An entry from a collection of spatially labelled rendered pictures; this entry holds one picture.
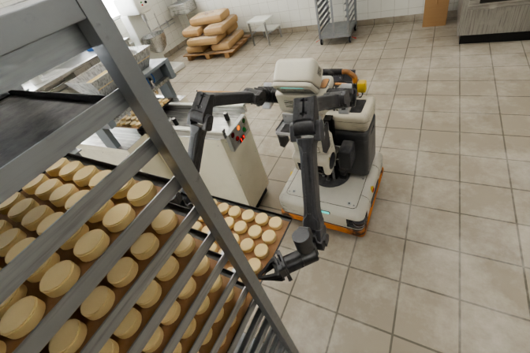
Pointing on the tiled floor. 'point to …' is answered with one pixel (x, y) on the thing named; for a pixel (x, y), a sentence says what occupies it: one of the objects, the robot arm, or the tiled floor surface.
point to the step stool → (263, 27)
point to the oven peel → (436, 6)
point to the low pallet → (219, 50)
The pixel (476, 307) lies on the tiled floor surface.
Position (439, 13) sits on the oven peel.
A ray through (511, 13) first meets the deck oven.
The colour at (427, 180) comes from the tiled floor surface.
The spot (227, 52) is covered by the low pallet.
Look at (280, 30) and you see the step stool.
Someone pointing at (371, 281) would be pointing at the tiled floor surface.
